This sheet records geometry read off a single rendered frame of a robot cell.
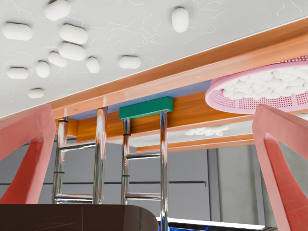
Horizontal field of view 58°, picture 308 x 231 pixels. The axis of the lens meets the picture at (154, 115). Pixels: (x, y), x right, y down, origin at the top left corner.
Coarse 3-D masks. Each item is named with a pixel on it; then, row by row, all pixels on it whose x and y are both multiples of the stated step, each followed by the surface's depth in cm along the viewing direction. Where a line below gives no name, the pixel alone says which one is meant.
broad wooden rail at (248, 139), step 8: (232, 136) 107; (240, 136) 105; (248, 136) 103; (168, 144) 125; (176, 144) 122; (184, 144) 120; (192, 144) 117; (200, 144) 115; (208, 144) 113; (216, 144) 113; (224, 144) 113; (232, 144) 113; (240, 144) 113; (248, 144) 113; (168, 152) 138
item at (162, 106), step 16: (128, 112) 90; (144, 112) 86; (160, 112) 83; (128, 128) 90; (160, 128) 81; (128, 144) 89; (160, 144) 80; (128, 160) 88; (160, 160) 79; (128, 176) 87; (160, 176) 78; (128, 192) 85; (144, 192) 82; (160, 192) 77; (160, 208) 76; (160, 224) 75
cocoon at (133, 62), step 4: (124, 56) 42; (128, 56) 42; (132, 56) 43; (120, 60) 42; (124, 60) 42; (128, 60) 42; (132, 60) 42; (136, 60) 42; (120, 64) 42; (124, 64) 42; (128, 64) 42; (132, 64) 42; (136, 64) 42; (140, 64) 43; (132, 68) 43; (136, 68) 43
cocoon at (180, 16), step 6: (174, 12) 31; (180, 12) 30; (186, 12) 31; (174, 18) 31; (180, 18) 31; (186, 18) 31; (174, 24) 32; (180, 24) 31; (186, 24) 32; (180, 30) 32
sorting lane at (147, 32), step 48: (0, 0) 30; (48, 0) 30; (96, 0) 30; (144, 0) 30; (192, 0) 30; (240, 0) 30; (288, 0) 30; (0, 48) 41; (48, 48) 41; (96, 48) 41; (144, 48) 40; (192, 48) 40; (0, 96) 62; (48, 96) 62
